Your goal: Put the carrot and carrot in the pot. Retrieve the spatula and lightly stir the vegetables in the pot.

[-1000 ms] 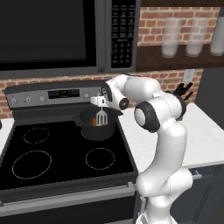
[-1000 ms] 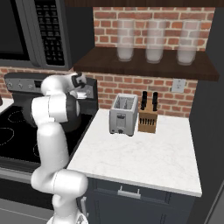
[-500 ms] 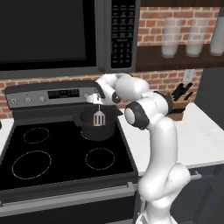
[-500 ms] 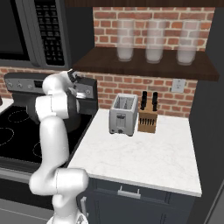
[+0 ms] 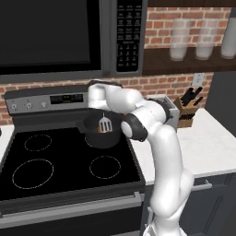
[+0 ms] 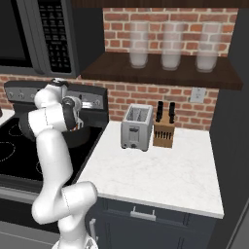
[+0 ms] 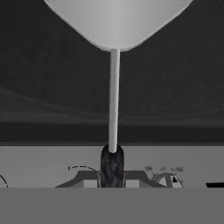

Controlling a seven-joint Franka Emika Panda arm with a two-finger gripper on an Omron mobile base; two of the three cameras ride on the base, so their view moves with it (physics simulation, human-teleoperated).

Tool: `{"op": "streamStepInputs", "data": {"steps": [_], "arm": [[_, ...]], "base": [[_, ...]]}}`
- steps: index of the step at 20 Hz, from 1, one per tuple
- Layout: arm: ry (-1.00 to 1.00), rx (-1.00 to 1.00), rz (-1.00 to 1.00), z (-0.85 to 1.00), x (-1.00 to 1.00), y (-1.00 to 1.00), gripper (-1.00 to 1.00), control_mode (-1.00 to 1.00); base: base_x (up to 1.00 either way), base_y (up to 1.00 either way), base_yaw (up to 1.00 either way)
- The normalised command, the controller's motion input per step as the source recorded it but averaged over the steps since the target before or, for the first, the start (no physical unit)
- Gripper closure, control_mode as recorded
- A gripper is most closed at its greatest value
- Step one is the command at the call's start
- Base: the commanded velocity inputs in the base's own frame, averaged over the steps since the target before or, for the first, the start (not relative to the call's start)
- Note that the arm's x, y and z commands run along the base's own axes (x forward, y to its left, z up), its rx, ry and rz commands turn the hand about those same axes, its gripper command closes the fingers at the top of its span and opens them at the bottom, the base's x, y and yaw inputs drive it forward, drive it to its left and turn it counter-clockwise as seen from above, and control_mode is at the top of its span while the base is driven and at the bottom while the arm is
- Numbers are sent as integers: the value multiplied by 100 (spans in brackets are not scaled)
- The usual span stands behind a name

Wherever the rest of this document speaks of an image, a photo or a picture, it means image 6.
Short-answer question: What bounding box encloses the dark grey cooking pot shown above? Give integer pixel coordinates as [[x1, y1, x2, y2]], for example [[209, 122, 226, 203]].
[[18, 111, 92, 149]]

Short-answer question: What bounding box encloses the silver drawer handle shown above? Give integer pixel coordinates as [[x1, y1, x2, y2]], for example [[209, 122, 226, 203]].
[[129, 206, 158, 222]]

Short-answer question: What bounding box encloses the black microwave oven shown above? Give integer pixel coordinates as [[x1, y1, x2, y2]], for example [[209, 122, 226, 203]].
[[0, 0, 106, 79]]

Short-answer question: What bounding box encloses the wooden knife block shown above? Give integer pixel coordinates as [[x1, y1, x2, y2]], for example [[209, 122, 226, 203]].
[[152, 111, 176, 150]]

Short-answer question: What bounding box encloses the black-handled knife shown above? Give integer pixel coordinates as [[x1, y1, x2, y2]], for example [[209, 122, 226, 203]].
[[167, 101, 177, 125], [156, 100, 164, 124]]

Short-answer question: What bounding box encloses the tall clear glass jar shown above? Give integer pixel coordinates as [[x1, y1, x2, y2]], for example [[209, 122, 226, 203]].
[[195, 21, 223, 74], [128, 20, 151, 69], [160, 20, 185, 72]]

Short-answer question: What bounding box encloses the grey wall outlet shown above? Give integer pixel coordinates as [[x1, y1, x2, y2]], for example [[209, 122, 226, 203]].
[[189, 87, 207, 104]]

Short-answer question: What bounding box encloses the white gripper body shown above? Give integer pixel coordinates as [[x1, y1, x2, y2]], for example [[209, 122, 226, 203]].
[[73, 118, 86, 132]]

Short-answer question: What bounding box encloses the dark oven door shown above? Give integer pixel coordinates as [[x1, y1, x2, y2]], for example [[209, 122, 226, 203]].
[[0, 196, 63, 249]]

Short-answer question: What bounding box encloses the tall dark cabinet side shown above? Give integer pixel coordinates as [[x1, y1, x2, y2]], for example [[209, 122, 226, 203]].
[[205, 0, 249, 249]]

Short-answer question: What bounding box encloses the dark wooden upper cupboard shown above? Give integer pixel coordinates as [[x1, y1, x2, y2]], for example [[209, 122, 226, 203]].
[[70, 0, 249, 10]]

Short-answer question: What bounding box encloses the black stove with hob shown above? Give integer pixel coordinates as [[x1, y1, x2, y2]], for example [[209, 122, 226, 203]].
[[0, 80, 109, 196]]

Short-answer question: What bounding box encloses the silver toaster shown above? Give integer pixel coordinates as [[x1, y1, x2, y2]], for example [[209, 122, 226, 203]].
[[121, 103, 155, 153]]

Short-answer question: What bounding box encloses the dark wooden wall shelf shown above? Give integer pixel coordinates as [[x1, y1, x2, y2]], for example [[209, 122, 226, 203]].
[[80, 52, 244, 91]]

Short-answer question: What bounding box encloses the dark blue drawer front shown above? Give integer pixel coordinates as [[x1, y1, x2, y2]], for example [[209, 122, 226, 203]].
[[104, 197, 191, 230]]

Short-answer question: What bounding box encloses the silver cupboard door handle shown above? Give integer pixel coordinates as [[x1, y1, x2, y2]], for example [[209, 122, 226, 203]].
[[89, 218, 98, 243]]

